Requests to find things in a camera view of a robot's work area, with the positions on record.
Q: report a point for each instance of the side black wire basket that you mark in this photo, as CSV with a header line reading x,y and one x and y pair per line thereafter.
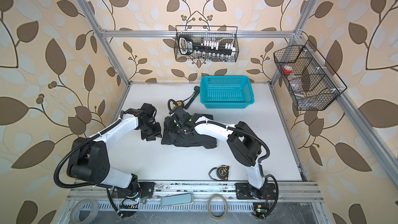
x,y
313,85

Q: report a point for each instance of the black socket set holder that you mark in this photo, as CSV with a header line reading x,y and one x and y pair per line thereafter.
x,y
187,46

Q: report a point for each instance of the teal plastic basket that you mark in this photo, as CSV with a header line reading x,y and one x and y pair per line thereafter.
x,y
226,92

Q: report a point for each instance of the clear tape roll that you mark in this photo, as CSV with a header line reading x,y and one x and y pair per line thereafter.
x,y
84,212

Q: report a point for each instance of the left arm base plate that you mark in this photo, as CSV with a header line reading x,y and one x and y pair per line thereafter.
x,y
144,189

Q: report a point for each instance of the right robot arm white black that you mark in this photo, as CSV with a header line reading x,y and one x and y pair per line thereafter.
x,y
246,147

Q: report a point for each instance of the rear black wire basket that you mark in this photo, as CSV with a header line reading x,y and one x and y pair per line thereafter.
x,y
224,34

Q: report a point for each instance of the black tape measure with strap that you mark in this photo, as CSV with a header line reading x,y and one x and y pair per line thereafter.
x,y
222,173

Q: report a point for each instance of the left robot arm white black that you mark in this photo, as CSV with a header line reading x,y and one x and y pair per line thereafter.
x,y
87,164

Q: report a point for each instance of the light blue flat case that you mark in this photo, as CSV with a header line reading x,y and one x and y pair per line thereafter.
x,y
177,200

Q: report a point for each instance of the red white item in basket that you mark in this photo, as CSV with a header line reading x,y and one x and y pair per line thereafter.
x,y
287,69

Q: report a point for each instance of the black trousers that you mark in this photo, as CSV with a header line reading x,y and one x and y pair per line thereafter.
x,y
172,136

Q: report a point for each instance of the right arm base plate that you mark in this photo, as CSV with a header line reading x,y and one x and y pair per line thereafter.
x,y
245,191

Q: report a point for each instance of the aluminium frame rail front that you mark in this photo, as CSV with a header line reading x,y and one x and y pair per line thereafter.
x,y
289,191

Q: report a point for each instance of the dark green handled tool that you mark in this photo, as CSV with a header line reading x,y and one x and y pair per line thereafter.
x,y
187,102

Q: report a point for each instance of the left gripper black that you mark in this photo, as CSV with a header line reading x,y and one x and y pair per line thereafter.
x,y
157,132

